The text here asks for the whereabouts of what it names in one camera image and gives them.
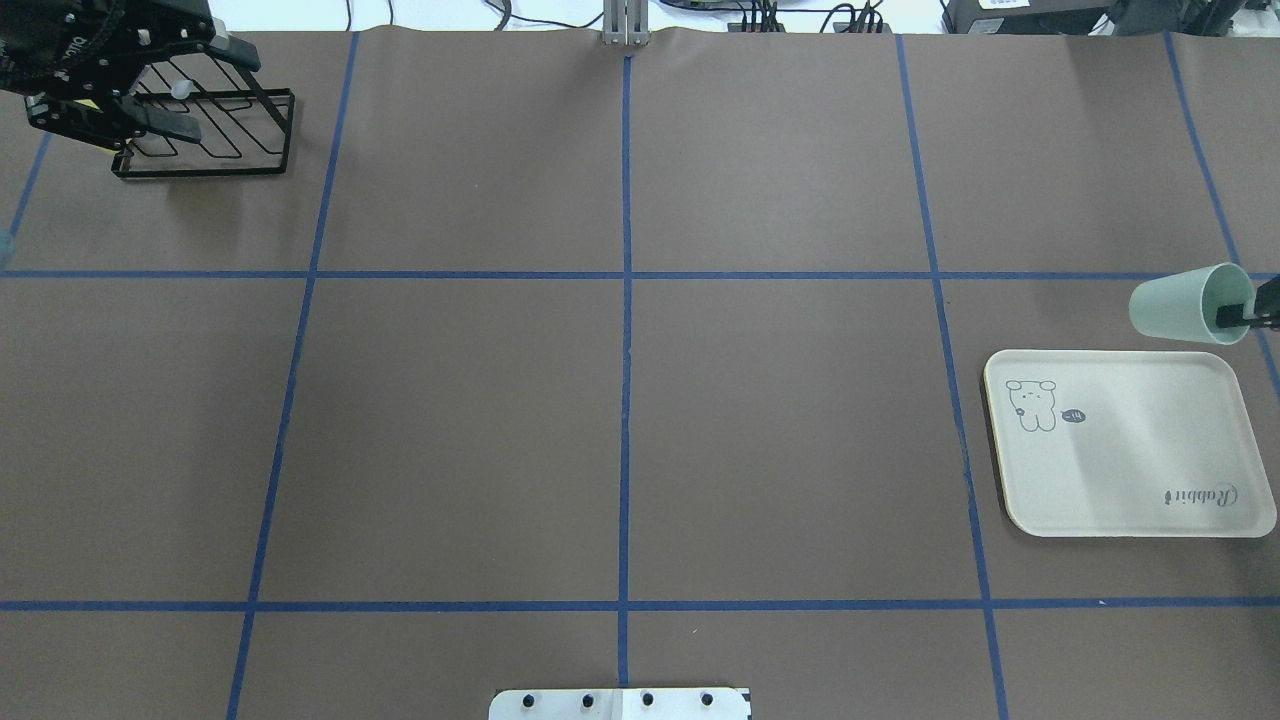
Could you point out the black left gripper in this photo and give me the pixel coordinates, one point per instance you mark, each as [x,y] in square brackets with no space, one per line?
[52,50]

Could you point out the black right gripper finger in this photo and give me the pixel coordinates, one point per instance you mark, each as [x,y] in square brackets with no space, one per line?
[1262,313]

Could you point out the light green plastic cup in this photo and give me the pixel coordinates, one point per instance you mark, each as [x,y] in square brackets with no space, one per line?
[1182,307]

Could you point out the cream rabbit tray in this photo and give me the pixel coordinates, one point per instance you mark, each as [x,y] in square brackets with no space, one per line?
[1093,444]

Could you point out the black wire cup rack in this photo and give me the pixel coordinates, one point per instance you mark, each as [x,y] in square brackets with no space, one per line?
[245,129]

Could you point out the aluminium frame post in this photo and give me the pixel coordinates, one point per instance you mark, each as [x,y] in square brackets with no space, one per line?
[625,23]

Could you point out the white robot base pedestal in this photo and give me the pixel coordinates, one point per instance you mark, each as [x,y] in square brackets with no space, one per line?
[623,703]

